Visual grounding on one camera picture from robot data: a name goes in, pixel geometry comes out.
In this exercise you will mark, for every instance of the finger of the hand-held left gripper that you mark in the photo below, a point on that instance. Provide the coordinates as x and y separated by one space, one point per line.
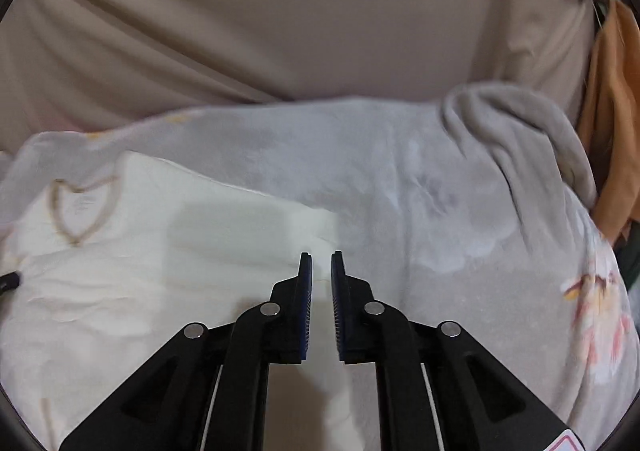
9 281

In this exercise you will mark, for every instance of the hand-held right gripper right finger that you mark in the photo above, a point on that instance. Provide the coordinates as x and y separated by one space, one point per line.
339 316

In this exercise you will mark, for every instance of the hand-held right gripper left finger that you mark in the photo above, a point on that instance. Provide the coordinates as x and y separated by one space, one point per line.
305 316

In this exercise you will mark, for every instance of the white quilted pillow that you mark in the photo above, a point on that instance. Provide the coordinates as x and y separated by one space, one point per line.
150 241

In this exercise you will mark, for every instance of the grey floral fleece blanket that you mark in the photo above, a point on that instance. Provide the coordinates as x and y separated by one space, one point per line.
400 171

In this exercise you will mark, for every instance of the beige draped sheet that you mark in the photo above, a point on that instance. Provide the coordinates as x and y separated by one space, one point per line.
250 6

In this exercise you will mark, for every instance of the orange hanging cloth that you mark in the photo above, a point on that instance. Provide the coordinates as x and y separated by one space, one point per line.
615 106

